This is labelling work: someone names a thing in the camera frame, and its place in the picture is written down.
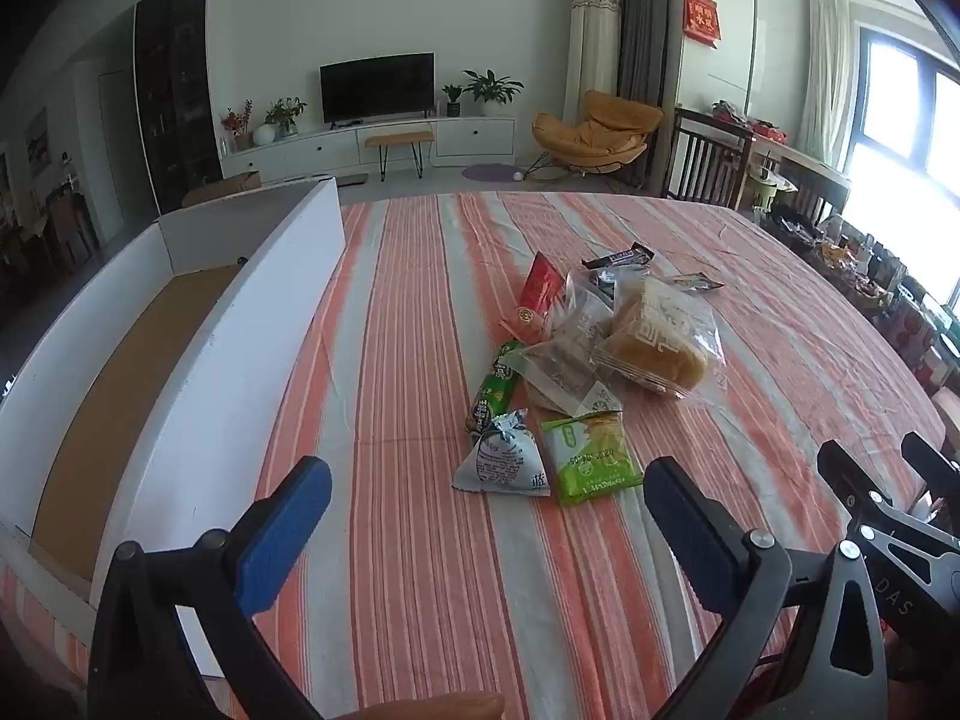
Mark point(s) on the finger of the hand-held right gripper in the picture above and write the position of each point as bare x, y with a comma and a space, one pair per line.
934, 465
851, 476

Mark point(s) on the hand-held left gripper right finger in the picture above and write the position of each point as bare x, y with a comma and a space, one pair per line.
690, 532

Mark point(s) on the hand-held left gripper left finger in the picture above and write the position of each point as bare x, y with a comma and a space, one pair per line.
289, 532

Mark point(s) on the green cracker packet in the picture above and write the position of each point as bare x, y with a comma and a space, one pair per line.
589, 461

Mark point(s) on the white cardboard box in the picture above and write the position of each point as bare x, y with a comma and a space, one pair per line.
247, 360

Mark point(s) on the clear bread packet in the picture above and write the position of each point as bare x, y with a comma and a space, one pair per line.
656, 345

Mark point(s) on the blue white triangular packet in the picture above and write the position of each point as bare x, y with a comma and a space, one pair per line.
499, 461

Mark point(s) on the clear packet of brown slices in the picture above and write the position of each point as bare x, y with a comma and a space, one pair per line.
566, 360

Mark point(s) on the green sausage packet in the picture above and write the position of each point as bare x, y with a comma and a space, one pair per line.
495, 386

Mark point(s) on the red snack packet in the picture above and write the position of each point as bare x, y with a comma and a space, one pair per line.
536, 292

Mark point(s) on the pile of assorted goods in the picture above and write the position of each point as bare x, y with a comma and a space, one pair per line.
862, 262

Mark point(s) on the orange striped tablecloth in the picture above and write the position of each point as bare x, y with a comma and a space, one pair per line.
420, 315

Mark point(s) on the dark chocolate bar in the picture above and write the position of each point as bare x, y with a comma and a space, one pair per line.
622, 256

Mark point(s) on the green stool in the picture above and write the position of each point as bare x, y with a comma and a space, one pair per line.
765, 191

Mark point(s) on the wooden side table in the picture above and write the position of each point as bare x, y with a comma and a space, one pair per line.
795, 154

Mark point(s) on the black framed window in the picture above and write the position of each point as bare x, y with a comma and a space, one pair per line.
900, 135

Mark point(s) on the dark wooden chair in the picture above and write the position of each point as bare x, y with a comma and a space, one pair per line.
705, 157

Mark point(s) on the brown cardboard box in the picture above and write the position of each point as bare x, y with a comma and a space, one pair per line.
232, 186

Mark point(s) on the dark floor scale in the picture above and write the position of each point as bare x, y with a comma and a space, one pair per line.
351, 180

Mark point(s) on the red flowers in vase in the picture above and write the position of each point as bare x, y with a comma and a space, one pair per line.
241, 139

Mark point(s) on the round white vase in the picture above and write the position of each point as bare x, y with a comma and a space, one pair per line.
263, 135

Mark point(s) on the white curtain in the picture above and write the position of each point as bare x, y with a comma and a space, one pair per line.
829, 67

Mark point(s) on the wooden stool with metal legs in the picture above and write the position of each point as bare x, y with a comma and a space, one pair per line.
397, 137

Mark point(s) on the purple floor mat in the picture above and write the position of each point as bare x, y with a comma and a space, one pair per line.
487, 172

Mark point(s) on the orange lounge chair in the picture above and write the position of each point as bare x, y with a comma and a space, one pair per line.
592, 131

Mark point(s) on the green plant in glass vase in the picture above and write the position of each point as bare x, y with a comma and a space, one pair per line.
285, 116

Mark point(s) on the white television cabinet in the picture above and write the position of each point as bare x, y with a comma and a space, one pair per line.
472, 136

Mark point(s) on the black television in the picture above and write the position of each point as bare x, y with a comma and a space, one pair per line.
375, 86

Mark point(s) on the small potted green plant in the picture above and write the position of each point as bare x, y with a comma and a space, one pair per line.
452, 101

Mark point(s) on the large potted green plant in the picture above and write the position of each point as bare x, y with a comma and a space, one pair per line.
491, 86

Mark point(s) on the grey curtain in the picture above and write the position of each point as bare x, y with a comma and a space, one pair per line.
645, 30

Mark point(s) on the covered standing air conditioner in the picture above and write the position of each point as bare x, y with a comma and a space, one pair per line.
592, 37

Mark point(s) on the dark wall cabinet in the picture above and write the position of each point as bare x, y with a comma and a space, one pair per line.
176, 90

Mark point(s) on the red wall hanging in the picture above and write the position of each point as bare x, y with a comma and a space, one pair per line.
701, 15

